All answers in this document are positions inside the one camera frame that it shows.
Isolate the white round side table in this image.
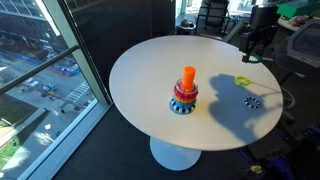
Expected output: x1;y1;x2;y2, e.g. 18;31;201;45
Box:
277;14;320;33

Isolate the blue black spotted ring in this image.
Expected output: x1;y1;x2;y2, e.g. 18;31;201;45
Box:
169;99;197;116

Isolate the white table pedestal base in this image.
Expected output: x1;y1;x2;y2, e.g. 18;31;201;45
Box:
149;136;202;172

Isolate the white floor cable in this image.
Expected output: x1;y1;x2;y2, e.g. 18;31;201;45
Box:
281;87;297;109

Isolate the orange peg holder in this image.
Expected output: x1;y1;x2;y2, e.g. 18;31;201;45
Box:
181;65;197;92

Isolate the orange yellow ring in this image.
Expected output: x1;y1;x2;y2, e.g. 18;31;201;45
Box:
173;94;198;104

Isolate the yellow label tool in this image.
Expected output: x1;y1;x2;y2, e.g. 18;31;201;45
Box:
250;164;264;175

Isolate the black frame chair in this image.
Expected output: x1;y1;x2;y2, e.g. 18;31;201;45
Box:
194;0;231;36

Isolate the grey plastic cart bin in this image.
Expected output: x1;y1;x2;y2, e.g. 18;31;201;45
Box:
273;18;320;79

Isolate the grey chair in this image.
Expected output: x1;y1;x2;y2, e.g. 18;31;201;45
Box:
199;16;246;44

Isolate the dark window handrail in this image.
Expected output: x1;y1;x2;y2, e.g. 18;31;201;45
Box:
0;45;80;96

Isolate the pink toothed ring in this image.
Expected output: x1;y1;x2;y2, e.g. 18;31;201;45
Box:
173;85;199;103

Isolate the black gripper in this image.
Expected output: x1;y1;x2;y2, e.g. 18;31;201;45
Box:
239;4;280;64

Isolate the light blue ring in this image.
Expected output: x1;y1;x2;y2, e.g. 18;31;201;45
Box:
171;96;198;108

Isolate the clear plastic ring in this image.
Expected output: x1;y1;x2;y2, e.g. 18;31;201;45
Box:
175;78;199;94

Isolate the black white striped ring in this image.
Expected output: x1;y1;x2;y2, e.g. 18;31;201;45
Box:
244;96;261;110

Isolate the lime green beaded ring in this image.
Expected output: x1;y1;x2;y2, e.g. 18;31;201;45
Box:
234;75;251;87

